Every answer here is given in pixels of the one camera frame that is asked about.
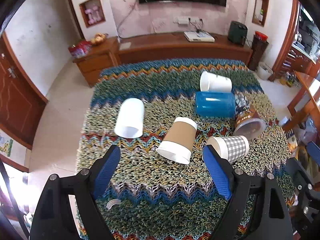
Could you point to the white set-top box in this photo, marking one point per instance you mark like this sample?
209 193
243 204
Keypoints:
199 36

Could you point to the clear plastic bag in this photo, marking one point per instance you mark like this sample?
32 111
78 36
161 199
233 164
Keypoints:
308 133

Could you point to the long wooden television cabinet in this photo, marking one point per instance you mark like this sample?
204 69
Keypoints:
182 48

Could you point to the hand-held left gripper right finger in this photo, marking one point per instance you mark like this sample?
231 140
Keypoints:
217 173

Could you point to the plain white paper cup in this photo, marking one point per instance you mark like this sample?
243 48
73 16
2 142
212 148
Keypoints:
130 118

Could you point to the white cup with black marks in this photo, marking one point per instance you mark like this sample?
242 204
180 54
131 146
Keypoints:
215 82

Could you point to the black air fryer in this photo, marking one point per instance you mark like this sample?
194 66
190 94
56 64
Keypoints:
237 33

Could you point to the bowl of fruit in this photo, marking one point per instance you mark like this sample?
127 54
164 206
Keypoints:
99 38

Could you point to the white wall power strip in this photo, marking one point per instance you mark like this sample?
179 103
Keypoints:
187 20

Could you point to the small wooden side cabinet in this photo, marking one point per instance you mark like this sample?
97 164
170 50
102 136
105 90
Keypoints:
96 61

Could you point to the dark bin with red lid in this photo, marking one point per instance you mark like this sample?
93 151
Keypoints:
258 52

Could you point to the zigzag patterned knit table cloth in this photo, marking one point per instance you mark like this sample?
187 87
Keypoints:
160 185

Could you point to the paper cup with brown sleeve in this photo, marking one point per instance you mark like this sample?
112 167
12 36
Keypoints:
178 140

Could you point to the dark printed cup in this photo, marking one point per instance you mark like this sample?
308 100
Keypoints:
241 101

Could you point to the wooden side table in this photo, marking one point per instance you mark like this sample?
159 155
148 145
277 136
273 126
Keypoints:
306 97

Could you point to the brown cup with clear lid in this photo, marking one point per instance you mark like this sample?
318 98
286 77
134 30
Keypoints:
248 125

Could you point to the red snack bag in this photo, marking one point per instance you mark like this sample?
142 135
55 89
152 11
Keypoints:
79 48

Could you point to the wooden door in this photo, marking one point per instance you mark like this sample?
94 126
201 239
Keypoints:
18 97

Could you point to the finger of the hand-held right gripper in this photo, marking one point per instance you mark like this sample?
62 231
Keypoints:
314 153
301 180

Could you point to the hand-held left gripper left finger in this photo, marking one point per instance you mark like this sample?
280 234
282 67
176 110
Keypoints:
108 171

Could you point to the blue plastic cup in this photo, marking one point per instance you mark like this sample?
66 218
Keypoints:
215 104

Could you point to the white plastic bucket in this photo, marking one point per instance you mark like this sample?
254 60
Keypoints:
264 71

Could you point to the grey checkered paper cup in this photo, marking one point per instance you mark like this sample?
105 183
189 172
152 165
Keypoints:
232 148

